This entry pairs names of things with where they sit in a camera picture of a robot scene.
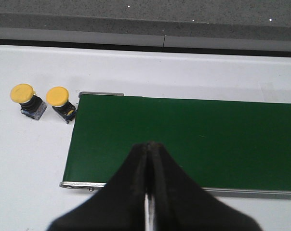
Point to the aluminium conveyor frame rail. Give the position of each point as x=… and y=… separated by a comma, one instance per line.
x=160, y=187

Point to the yellow mushroom push button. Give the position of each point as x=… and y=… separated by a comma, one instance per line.
x=58, y=99
x=31, y=105

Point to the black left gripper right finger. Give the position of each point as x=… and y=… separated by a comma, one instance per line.
x=180, y=204

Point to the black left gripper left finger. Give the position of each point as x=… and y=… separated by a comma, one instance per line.
x=118, y=206

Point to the grey stone counter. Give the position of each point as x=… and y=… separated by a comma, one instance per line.
x=217, y=24

